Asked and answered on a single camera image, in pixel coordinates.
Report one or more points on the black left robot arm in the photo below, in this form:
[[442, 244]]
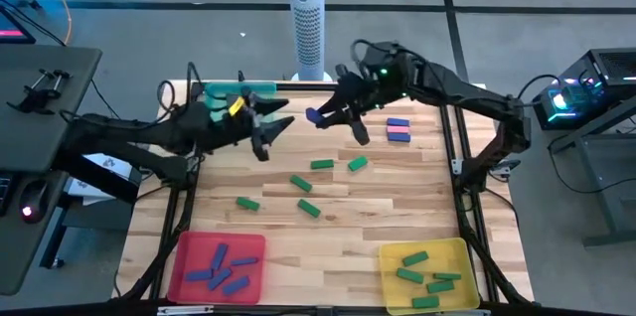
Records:
[[124, 134]]

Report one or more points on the black computer tower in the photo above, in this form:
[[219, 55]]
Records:
[[611, 72]]

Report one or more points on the black desk support beam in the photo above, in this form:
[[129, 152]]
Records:
[[107, 188]]

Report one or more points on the black clamp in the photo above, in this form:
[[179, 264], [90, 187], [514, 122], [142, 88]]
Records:
[[37, 97]]

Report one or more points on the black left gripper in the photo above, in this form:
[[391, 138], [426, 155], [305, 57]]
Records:
[[223, 124]]

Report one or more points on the white paper sheet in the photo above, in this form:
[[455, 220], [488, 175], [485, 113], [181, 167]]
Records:
[[107, 163], [82, 189]]

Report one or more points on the black computer mouse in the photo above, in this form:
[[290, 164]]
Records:
[[34, 197]]

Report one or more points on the grey metal stand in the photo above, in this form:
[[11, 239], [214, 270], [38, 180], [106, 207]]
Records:
[[611, 167]]

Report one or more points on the white tower fan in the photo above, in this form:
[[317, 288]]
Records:
[[308, 23]]

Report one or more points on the silver metal bracket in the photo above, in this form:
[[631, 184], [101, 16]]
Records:
[[462, 312], [185, 310]]

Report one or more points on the teal plastic bin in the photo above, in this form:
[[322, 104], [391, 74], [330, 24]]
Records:
[[223, 88]]

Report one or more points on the dark screen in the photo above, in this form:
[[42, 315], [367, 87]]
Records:
[[12, 25]]

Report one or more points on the dark grey side table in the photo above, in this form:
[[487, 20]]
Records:
[[45, 82]]

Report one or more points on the yellow plastic bin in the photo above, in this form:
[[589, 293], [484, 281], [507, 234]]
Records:
[[457, 256]]

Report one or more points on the pink block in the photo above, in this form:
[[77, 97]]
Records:
[[397, 129]]

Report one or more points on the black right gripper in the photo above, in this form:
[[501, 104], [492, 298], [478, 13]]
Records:
[[385, 80]]

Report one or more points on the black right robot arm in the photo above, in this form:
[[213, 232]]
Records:
[[477, 100]]

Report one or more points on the black aluminium table frame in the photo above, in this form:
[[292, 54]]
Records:
[[298, 86]]

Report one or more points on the dark grey desk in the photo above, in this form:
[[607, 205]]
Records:
[[20, 251]]

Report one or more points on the red plastic bin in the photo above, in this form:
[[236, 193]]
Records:
[[199, 251]]

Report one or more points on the black keyboard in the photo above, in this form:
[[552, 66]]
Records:
[[4, 194]]

